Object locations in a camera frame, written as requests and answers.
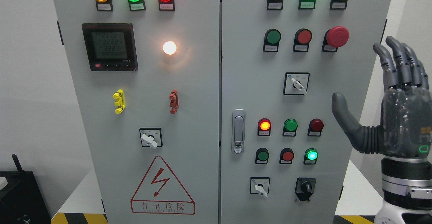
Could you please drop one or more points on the gray robot hand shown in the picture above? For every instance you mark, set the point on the gray robot hand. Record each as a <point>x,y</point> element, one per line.
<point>405,129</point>

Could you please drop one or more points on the black white robot arm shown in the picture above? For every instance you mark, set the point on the black white robot arm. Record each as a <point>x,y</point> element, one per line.
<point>407,188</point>

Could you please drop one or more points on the lit green push button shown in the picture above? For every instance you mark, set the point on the lit green push button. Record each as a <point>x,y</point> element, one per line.
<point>310,156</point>

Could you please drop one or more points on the middle green indicator light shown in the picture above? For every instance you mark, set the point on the middle green indicator light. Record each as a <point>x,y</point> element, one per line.
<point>289,128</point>

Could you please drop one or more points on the red emergency stop button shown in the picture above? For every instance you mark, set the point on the red emergency stop button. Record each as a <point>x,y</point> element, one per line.
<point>334,38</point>

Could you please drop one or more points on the lower red push button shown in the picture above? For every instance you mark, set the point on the lower red push button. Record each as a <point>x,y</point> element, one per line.
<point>286,156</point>

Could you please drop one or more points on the red push button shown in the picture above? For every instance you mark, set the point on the red push button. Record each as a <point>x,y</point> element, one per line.
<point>301,40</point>
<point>286,156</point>

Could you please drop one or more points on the upper red push button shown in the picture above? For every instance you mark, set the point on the upper red push button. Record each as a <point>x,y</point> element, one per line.
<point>301,40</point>

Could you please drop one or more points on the lit red indicator light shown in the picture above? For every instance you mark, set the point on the lit red indicator light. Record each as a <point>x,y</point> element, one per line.
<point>264,127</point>

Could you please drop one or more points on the lower green push button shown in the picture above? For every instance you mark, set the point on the lower green push button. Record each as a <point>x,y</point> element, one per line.
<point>262,156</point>

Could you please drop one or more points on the upper green push button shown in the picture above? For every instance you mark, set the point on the upper green push button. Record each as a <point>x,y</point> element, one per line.
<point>272,38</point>

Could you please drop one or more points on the gray electrical cabinet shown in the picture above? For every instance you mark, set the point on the gray electrical cabinet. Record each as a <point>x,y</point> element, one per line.
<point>220,66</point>

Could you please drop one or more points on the red terminal connector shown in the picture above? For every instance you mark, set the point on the red terminal connector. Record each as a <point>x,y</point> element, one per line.
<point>174,101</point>

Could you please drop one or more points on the white glowing indicator light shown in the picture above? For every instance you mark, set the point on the white glowing indicator light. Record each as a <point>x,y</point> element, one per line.
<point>169,47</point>

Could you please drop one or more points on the red electric hazard sticker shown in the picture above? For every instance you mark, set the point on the red electric hazard sticker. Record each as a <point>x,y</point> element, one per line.
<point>161,192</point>

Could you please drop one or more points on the yellow terminal connector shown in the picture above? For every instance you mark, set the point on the yellow terminal connector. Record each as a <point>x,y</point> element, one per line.
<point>119,97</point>

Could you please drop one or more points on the black digital power meter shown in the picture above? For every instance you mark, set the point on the black digital power meter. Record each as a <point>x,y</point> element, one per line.
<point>110,46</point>

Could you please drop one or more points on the black equipment case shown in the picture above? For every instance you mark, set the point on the black equipment case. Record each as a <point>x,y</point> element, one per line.
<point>21,201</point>

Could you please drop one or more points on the black selector switch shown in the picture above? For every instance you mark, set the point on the black selector switch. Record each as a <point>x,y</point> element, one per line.
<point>305,187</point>

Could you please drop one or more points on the silver door handle lock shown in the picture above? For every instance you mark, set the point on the silver door handle lock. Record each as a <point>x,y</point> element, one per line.
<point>238,118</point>

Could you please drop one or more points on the left door gray rotary switch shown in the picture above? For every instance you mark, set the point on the left door gray rotary switch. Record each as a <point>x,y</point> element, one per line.
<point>151,137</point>

